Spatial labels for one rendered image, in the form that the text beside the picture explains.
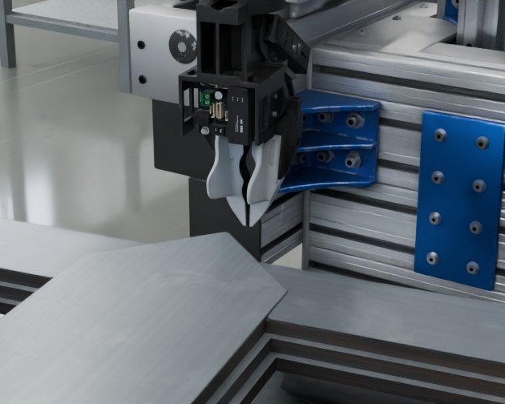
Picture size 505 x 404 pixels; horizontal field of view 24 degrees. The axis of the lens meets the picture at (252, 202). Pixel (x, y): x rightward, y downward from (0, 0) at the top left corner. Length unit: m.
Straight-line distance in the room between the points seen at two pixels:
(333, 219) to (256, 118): 0.36
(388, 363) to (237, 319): 0.11
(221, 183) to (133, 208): 2.34
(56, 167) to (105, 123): 0.47
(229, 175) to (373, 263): 0.29
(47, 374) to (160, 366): 0.08
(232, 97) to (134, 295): 0.18
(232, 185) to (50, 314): 0.23
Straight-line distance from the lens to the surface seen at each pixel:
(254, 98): 0.94
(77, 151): 3.82
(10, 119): 4.19
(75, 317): 0.87
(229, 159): 1.02
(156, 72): 1.18
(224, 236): 1.00
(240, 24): 0.92
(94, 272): 0.94
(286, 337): 0.86
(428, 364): 0.84
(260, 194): 1.00
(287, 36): 1.00
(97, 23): 4.55
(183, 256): 0.96
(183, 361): 0.81
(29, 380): 0.80
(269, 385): 1.11
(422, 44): 1.25
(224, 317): 0.86
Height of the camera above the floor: 1.25
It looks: 22 degrees down
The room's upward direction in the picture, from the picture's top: straight up
